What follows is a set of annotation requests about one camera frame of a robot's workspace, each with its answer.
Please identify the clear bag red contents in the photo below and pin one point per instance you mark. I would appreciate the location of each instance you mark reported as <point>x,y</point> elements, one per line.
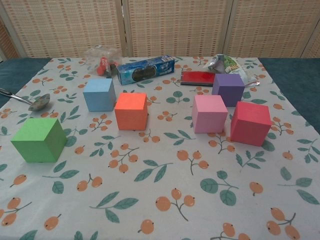
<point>102,65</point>

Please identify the bamboo folding screen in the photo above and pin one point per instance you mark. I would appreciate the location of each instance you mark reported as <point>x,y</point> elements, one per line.
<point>175,25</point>

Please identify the floral fruit print tablecloth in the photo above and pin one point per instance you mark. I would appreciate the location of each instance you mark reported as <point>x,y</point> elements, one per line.
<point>160,200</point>

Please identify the blue cookie box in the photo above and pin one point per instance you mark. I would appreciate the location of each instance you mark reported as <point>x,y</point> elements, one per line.
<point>145,70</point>

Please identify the green foam block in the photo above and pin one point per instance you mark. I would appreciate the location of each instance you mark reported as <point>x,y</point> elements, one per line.
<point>37,142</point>

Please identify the flat red case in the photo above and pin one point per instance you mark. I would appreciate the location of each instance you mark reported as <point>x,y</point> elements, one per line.
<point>197,77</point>

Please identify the purple foam block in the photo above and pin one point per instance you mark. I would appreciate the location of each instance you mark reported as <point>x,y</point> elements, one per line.
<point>228,87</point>

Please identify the light blue foam block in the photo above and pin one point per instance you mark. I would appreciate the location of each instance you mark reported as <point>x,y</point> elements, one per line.
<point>98,98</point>

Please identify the pink foam block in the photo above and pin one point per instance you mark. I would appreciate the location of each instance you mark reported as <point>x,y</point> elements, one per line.
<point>208,117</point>

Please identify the orange foam block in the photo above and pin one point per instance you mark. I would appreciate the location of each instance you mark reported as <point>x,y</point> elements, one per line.
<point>130,115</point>

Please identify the crumpled green white snack packet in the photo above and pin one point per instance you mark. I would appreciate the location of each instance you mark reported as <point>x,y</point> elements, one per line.
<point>232,65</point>

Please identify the magenta red foam block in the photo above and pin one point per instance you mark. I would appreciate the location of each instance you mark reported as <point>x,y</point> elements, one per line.
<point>250,125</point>

